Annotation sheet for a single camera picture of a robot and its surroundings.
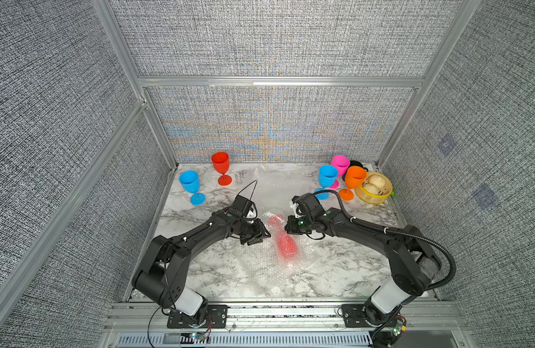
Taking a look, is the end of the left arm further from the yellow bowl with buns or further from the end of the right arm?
the yellow bowl with buns

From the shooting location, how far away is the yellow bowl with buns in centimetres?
103

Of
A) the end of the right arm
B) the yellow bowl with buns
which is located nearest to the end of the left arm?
the end of the right arm
